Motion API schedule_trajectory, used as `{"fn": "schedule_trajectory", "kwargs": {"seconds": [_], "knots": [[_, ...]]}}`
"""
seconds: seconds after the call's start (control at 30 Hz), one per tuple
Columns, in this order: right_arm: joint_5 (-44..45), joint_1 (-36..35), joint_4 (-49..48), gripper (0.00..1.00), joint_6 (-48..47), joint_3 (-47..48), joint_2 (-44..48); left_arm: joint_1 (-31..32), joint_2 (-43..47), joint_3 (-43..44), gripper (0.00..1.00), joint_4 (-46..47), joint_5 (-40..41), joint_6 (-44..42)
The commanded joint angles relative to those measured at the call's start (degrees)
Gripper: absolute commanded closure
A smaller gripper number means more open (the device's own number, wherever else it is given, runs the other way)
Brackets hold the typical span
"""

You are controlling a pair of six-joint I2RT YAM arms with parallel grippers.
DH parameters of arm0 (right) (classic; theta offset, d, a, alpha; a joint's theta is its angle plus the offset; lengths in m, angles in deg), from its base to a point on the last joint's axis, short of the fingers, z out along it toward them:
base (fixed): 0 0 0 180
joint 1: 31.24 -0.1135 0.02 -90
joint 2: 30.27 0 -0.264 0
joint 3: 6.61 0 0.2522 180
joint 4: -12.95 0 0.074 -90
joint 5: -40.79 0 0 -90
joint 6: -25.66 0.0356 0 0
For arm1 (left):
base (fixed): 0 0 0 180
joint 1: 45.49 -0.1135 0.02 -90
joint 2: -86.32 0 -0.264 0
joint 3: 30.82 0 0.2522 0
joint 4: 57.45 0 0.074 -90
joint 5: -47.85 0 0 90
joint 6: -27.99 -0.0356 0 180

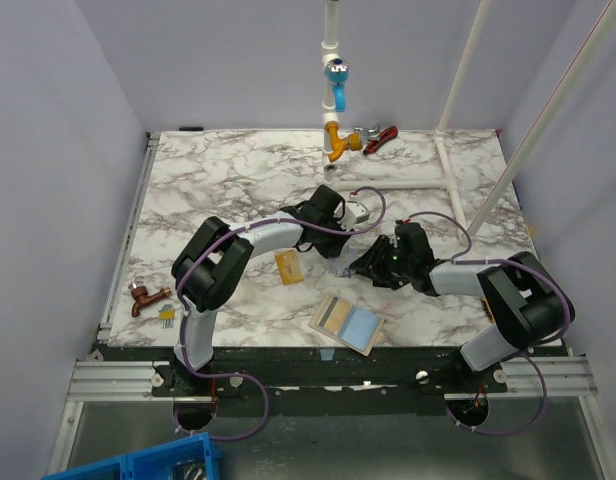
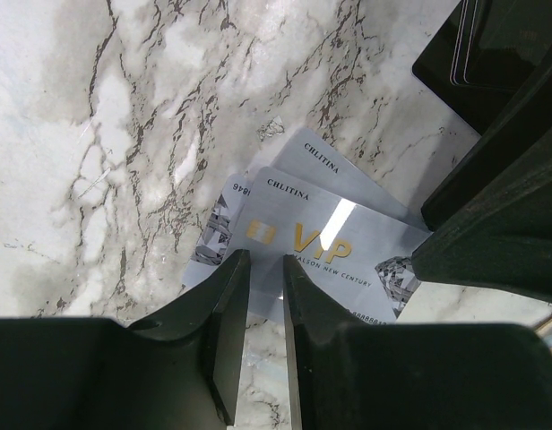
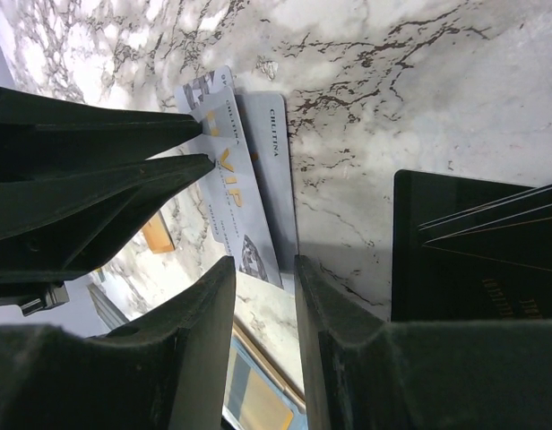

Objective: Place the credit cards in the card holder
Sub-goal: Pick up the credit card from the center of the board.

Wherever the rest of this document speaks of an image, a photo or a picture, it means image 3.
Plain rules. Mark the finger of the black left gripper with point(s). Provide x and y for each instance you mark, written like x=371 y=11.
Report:
x=41 y=137

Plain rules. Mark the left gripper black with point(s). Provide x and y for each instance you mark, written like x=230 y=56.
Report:
x=61 y=228

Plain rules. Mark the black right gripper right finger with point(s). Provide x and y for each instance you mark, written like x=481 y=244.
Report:
x=361 y=372

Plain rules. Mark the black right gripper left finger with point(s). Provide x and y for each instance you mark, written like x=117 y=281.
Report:
x=164 y=370

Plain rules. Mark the beige leather card holder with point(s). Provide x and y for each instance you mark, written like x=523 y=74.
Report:
x=243 y=352

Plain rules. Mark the silver VIP card top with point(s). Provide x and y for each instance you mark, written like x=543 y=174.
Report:
x=231 y=192

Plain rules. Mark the silver vip card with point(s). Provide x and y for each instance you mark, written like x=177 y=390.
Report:
x=231 y=192
x=264 y=119
x=190 y=95

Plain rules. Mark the gold card with magnetic stripe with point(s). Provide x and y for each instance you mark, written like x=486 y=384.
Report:
x=254 y=403

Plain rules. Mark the gold card middle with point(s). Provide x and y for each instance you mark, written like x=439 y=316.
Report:
x=157 y=236

